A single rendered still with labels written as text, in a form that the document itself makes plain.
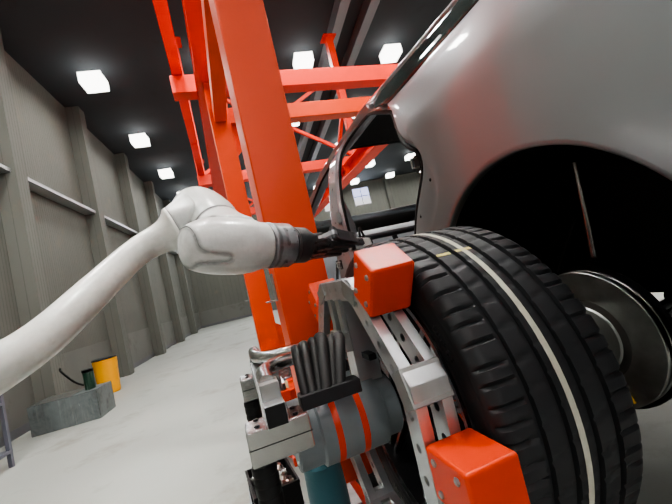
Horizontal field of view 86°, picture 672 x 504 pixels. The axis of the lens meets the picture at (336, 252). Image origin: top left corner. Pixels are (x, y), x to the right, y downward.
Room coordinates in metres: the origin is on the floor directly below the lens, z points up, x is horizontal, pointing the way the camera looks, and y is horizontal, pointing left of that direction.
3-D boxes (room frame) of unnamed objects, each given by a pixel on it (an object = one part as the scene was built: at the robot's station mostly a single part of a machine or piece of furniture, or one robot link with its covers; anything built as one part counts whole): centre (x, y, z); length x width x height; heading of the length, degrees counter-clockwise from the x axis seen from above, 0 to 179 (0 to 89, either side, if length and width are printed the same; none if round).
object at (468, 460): (0.47, -0.10, 0.85); 0.09 x 0.08 x 0.07; 17
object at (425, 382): (0.76, 0.00, 0.85); 0.54 x 0.07 x 0.54; 17
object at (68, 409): (4.99, 4.00, 0.39); 0.82 x 0.65 x 0.79; 103
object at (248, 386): (0.87, 0.24, 0.93); 0.09 x 0.05 x 0.05; 107
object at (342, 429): (0.74, 0.07, 0.85); 0.21 x 0.14 x 0.14; 107
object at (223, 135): (3.03, 0.73, 1.75); 0.19 x 0.19 x 2.45; 17
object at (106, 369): (6.68, 4.60, 0.32); 0.42 x 0.41 x 0.64; 13
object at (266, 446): (0.54, 0.14, 0.93); 0.09 x 0.05 x 0.05; 107
